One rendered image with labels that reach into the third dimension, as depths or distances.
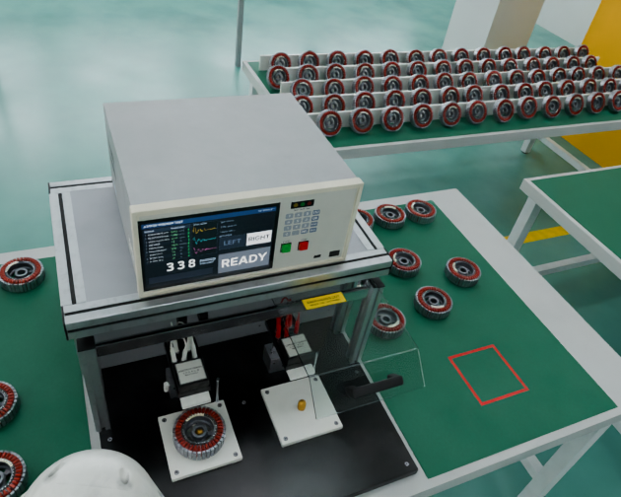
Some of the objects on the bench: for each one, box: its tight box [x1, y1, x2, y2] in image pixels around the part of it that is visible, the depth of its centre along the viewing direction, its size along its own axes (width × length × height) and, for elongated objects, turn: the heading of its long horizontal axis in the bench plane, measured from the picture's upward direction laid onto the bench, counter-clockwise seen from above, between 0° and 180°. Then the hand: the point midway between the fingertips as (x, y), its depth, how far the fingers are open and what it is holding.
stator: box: [0, 451, 29, 497], centre depth 107 cm, size 11×11×4 cm
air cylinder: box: [263, 343, 285, 373], centre depth 136 cm, size 5×8×6 cm
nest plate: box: [158, 400, 242, 482], centre depth 119 cm, size 15×15×1 cm
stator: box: [173, 406, 226, 461], centre depth 117 cm, size 11×11×4 cm
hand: (9, 460), depth 96 cm, fingers open, 13 cm apart
